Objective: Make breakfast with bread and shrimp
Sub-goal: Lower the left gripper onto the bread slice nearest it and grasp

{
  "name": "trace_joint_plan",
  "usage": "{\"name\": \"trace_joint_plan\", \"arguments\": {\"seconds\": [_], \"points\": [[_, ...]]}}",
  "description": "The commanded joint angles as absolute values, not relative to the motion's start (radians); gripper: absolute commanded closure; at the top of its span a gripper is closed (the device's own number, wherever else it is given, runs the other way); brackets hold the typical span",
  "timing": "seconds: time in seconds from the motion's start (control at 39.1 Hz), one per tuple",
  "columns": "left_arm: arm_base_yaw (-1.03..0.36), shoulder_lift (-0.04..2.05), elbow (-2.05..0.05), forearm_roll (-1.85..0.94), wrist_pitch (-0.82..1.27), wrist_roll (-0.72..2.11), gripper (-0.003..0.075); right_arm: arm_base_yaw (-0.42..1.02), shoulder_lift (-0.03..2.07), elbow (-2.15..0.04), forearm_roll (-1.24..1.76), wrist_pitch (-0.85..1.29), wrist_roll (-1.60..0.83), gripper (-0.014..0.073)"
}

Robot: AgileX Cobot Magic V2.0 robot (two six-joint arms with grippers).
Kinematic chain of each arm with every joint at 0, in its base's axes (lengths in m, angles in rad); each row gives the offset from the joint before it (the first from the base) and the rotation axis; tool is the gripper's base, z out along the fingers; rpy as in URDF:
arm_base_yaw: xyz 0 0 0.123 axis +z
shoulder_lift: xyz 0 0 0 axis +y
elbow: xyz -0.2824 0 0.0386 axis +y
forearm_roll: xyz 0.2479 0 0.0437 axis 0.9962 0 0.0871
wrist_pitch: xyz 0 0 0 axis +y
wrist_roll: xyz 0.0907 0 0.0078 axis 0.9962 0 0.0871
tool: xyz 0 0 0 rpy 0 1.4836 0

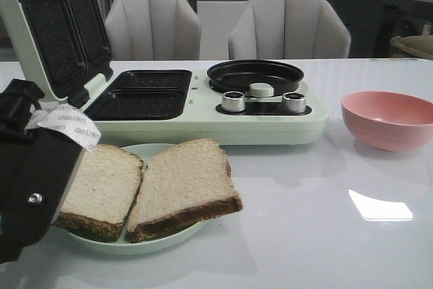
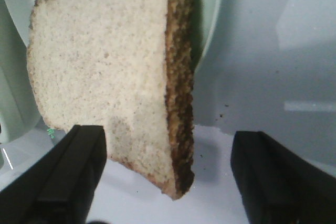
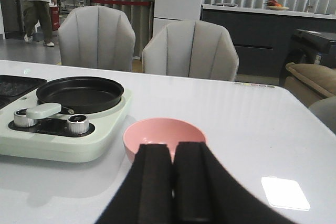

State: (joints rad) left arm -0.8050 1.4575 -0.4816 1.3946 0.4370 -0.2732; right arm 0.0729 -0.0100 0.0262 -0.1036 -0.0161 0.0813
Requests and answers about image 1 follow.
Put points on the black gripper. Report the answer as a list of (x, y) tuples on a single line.
[(40, 154)]

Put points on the bread slice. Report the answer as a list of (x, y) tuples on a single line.
[(182, 185), (102, 192)]

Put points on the green breakfast maker lid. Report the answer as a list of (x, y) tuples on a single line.
[(61, 45)]

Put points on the pink bowl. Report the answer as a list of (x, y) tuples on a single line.
[(388, 121)]

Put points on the green breakfast maker base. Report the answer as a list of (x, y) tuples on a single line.
[(177, 105)]

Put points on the light green plate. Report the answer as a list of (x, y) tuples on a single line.
[(122, 246)]

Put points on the left grey upholstered chair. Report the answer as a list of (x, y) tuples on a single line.
[(153, 30)]

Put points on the grey upholstered chair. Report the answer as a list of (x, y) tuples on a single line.
[(153, 30), (289, 29)]

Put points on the left silver control knob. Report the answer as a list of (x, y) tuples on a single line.
[(233, 101)]

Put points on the silver control knob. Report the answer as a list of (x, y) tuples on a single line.
[(233, 101), (293, 102)]

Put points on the black round frying pan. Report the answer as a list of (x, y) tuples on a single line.
[(238, 75)]

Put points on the white refrigerator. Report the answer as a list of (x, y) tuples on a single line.
[(226, 11)]

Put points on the right silver control knob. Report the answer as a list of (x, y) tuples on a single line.
[(293, 102)]

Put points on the right grey upholstered chair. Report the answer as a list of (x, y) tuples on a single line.
[(289, 29)]

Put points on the beige sofa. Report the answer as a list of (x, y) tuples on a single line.
[(418, 46)]

